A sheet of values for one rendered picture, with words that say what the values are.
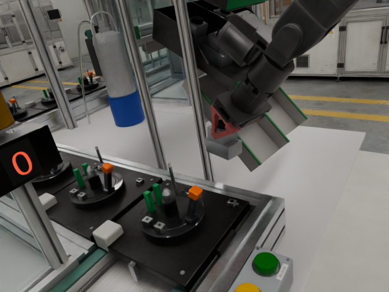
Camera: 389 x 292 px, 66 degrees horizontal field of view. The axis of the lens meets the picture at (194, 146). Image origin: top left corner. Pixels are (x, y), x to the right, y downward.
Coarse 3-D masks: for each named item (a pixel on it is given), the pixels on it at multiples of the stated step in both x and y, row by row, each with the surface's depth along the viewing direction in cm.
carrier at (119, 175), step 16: (80, 176) 78; (96, 176) 75; (112, 176) 81; (128, 176) 83; (144, 176) 82; (64, 192) 81; (80, 192) 73; (96, 192) 75; (112, 192) 74; (128, 192) 76; (48, 208) 76; (64, 208) 74; (80, 208) 73; (96, 208) 72; (112, 208) 71; (128, 208) 71; (64, 224) 69; (80, 224) 68; (96, 224) 67
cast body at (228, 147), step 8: (208, 128) 61; (224, 128) 59; (208, 136) 62; (232, 136) 60; (208, 144) 62; (216, 144) 61; (224, 144) 59; (232, 144) 60; (240, 144) 61; (216, 152) 61; (224, 152) 60; (232, 152) 60; (240, 152) 62
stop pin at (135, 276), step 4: (132, 264) 55; (136, 264) 55; (132, 268) 55; (136, 268) 55; (132, 272) 56; (136, 272) 56; (132, 276) 57; (136, 276) 56; (140, 276) 57; (136, 280) 56
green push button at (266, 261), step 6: (264, 252) 52; (258, 258) 51; (264, 258) 51; (270, 258) 51; (276, 258) 51; (258, 264) 50; (264, 264) 50; (270, 264) 50; (276, 264) 50; (258, 270) 50; (264, 270) 49; (270, 270) 49; (276, 270) 49
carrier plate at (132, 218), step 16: (208, 192) 70; (144, 208) 69; (208, 208) 65; (224, 208) 64; (240, 208) 64; (128, 224) 65; (208, 224) 61; (224, 224) 60; (128, 240) 60; (144, 240) 60; (192, 240) 57; (208, 240) 57; (128, 256) 57; (144, 256) 56; (160, 256) 55; (176, 256) 55; (192, 256) 54; (208, 256) 54; (160, 272) 52; (176, 272) 51; (192, 272) 51; (176, 288) 51
